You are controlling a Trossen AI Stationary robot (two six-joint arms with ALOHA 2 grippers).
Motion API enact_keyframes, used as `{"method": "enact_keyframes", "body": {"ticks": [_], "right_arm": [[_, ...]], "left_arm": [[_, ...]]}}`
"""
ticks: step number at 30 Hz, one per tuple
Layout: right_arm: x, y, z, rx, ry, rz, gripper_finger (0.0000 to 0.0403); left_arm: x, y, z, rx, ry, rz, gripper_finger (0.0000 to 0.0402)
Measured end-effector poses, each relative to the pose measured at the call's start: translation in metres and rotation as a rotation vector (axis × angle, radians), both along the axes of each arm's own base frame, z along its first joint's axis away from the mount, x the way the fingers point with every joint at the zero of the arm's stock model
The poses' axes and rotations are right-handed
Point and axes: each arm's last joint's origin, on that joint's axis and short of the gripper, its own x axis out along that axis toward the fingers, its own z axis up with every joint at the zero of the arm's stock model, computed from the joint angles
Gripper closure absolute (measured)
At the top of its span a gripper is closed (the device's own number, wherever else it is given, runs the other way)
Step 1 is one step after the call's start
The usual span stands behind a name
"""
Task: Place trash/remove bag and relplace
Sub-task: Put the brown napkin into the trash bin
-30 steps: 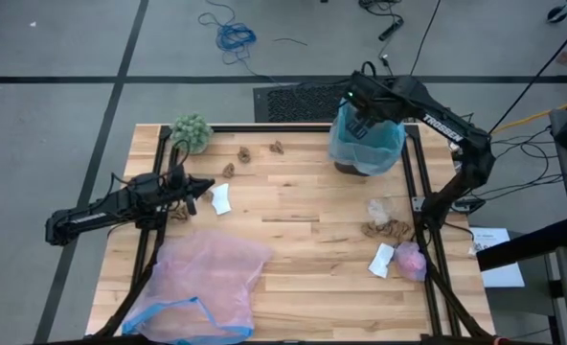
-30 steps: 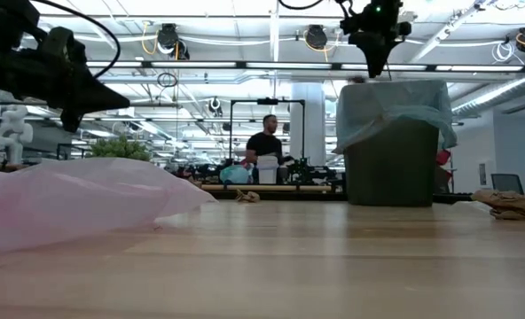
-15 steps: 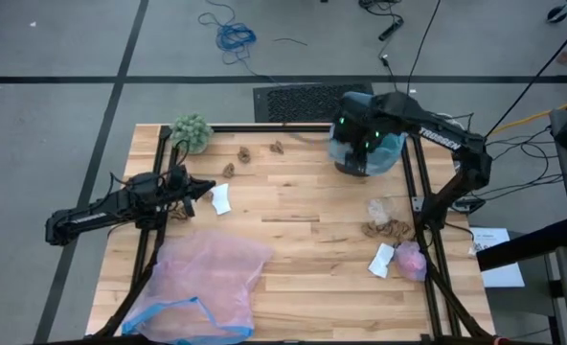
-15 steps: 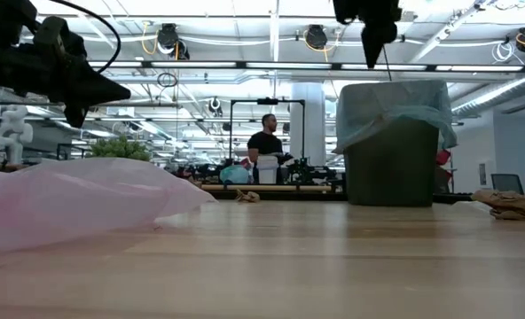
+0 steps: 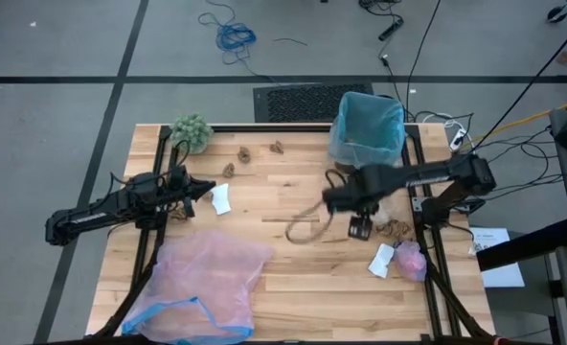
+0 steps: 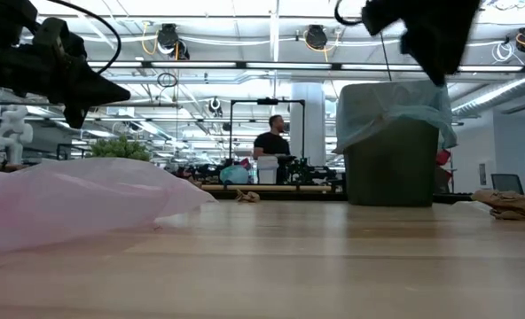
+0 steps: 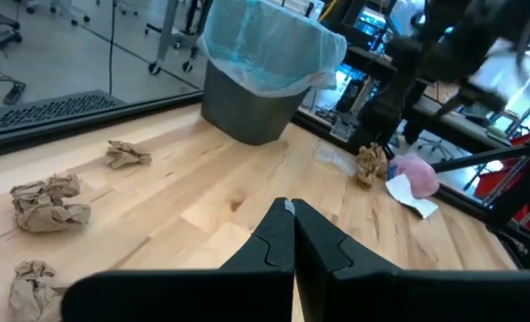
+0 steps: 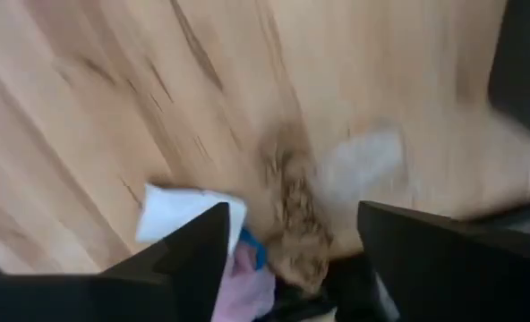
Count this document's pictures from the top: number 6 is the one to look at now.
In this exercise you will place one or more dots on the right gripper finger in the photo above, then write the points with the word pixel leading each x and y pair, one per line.
pixel 435 62

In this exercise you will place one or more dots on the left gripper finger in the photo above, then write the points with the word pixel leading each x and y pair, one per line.
pixel 76 115
pixel 94 86

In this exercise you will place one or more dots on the dark grey trash bin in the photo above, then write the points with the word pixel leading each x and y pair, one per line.
pixel 391 168

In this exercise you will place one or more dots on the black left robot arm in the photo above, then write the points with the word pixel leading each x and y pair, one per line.
pixel 5 13

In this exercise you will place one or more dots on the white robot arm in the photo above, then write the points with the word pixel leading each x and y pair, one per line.
pixel 12 133

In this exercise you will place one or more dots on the green succulent in white pot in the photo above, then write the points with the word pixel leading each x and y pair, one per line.
pixel 118 150

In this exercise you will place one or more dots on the red storage bin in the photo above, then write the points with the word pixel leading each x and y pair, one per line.
pixel 443 157

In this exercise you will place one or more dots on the grey office chair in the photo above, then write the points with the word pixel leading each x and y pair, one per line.
pixel 506 182

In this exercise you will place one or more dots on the person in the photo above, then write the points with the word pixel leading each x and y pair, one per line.
pixel 271 144

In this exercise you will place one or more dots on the small crumpled brown paper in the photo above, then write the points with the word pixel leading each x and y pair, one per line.
pixel 247 196

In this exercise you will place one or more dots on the white bucket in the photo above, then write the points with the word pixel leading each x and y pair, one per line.
pixel 267 170

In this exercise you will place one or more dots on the white wall panel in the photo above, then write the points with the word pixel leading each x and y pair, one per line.
pixel 483 174

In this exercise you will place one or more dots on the black gantry frame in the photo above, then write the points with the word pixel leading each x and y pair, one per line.
pixel 267 101

